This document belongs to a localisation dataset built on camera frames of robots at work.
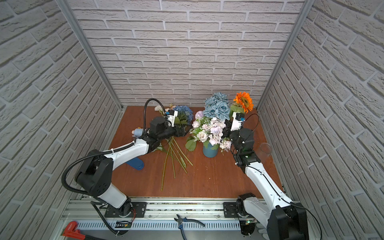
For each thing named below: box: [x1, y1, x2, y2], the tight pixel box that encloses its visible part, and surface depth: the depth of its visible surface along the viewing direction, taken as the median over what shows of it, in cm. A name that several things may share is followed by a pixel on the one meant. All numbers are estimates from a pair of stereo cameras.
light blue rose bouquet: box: [203, 92, 231, 121], surface depth 70 cm
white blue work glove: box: [255, 223, 270, 240], surface depth 69 cm
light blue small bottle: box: [131, 128, 143, 139], surface depth 97 cm
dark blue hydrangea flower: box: [173, 105, 194, 125], surface depth 109 cm
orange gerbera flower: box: [229, 91, 254, 119], surface depth 64 cm
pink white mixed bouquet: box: [185, 110, 232, 154], surface depth 71 cm
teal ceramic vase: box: [202, 142, 218, 158], surface depth 93 cm
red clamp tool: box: [62, 221, 86, 240], surface depth 68 cm
